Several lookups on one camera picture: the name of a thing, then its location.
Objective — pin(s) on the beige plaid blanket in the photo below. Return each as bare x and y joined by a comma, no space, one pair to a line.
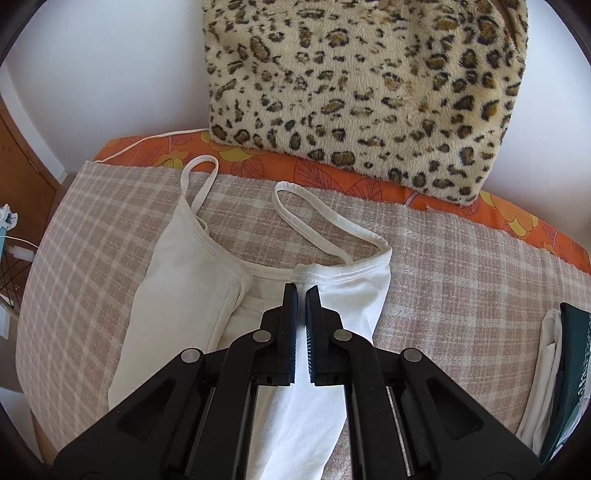
438,286

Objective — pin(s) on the dark green folded garment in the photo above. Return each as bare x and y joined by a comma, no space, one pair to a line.
572,369

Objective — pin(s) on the wooden cabinet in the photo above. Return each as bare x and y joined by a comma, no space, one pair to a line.
23,161

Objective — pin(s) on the leopard print cushion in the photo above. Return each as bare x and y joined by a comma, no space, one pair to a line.
360,92

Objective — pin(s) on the orange floral bed sheet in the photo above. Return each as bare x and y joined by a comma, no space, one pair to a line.
323,173

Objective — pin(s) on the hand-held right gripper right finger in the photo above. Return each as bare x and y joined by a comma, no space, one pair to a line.
313,337

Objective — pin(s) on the white folded cloth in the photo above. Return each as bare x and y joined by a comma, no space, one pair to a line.
545,369

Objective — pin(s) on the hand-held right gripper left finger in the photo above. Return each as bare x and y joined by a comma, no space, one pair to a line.
290,323

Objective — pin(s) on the white camisole top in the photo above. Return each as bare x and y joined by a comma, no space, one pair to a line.
184,277

